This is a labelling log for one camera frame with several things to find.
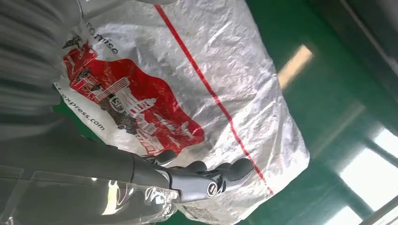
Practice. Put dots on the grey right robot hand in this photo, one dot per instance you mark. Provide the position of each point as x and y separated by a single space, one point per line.
93 174

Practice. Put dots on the dark conveyor side frame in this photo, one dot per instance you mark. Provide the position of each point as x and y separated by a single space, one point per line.
367 40

